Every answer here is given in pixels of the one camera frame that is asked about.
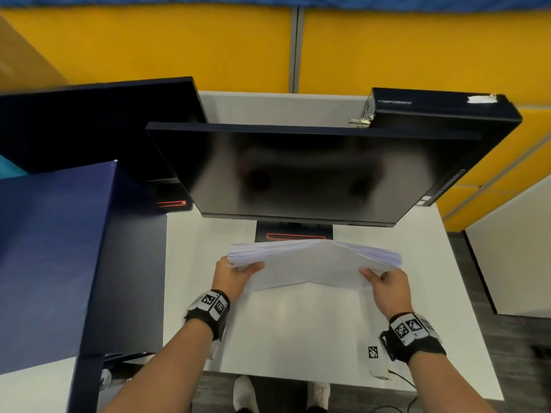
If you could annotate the person's left hand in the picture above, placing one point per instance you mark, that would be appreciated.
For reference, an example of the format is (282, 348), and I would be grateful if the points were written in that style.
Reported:
(230, 281)

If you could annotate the person's right hand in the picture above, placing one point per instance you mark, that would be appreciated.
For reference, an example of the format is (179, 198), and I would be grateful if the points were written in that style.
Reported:
(392, 294)

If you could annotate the person's right thumb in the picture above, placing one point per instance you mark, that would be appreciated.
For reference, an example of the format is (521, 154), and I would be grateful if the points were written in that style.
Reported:
(371, 275)

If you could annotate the person's left thumb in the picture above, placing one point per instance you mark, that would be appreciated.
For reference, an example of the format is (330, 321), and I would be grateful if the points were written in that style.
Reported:
(250, 267)

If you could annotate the stack of white paper sheets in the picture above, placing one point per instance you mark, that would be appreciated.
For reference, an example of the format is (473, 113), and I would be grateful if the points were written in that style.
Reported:
(314, 262)

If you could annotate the person's left forearm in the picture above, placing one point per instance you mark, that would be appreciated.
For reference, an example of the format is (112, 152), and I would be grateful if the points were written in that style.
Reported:
(163, 369)

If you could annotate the person's right forearm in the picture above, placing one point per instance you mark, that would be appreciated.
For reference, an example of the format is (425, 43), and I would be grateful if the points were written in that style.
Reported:
(443, 382)

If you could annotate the black monitor stand base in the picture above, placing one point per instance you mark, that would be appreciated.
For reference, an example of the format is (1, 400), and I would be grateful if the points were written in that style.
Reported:
(295, 234)
(170, 197)

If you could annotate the large black computer monitor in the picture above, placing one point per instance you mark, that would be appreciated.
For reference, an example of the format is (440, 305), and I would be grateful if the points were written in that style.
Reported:
(301, 176)

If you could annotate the white shoe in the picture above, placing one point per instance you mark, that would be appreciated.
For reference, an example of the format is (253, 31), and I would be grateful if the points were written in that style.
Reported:
(244, 395)
(318, 395)

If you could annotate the white neighbouring desk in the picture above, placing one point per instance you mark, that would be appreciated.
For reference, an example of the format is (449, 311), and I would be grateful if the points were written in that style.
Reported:
(516, 253)

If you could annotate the black desktop computer case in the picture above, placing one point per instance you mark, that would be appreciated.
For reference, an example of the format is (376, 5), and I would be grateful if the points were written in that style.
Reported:
(473, 124)

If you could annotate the dark blue box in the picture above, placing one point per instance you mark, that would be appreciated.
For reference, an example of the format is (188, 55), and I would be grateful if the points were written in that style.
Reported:
(51, 262)

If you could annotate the white tape piece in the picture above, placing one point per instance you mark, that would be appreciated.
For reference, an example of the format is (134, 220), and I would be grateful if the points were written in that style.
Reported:
(482, 98)

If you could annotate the yellow partition panel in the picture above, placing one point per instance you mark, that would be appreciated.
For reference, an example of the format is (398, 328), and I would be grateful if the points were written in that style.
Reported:
(163, 47)
(430, 51)

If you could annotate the white wrist camera with marker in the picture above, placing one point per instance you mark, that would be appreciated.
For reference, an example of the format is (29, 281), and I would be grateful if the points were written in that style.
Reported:
(375, 359)

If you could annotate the metal bracket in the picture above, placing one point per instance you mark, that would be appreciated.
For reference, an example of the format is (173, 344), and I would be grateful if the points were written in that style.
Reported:
(365, 113)

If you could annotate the grey partition post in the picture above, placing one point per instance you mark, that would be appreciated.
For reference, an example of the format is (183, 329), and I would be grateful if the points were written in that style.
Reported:
(296, 49)

